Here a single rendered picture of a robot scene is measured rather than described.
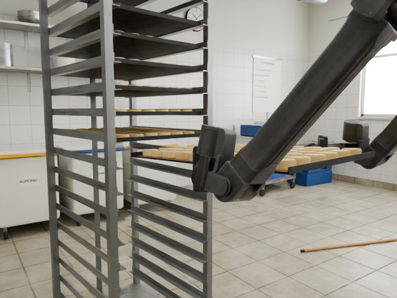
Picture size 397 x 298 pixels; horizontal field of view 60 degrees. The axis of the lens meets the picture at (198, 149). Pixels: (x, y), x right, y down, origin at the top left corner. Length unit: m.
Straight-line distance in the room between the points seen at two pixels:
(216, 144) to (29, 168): 2.89
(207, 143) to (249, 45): 4.95
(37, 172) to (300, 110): 3.07
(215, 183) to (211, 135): 0.10
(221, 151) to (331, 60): 0.24
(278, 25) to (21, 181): 4.47
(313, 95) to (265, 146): 0.11
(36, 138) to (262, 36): 3.64
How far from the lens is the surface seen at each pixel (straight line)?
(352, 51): 0.54
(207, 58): 1.45
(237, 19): 5.48
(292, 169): 0.70
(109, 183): 1.20
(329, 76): 0.55
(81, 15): 1.45
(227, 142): 0.64
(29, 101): 4.07
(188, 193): 1.56
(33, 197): 3.49
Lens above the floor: 1.15
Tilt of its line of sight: 6 degrees down
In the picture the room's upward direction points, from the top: straight up
